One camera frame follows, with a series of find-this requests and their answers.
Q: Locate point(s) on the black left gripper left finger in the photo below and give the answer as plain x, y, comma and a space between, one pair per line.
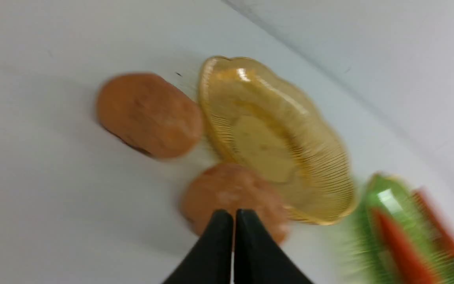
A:
210, 259

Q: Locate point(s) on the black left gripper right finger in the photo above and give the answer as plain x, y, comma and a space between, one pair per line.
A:
258, 258

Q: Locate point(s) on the toy potato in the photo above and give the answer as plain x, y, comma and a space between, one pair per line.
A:
149, 114
231, 187

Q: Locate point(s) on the toy carrot with leaves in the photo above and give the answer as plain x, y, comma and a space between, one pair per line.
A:
444, 237

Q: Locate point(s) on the green ribbed plastic plate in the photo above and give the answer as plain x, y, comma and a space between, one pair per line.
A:
363, 258

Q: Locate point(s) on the amber ribbed plastic plate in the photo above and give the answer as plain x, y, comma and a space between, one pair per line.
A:
256, 118

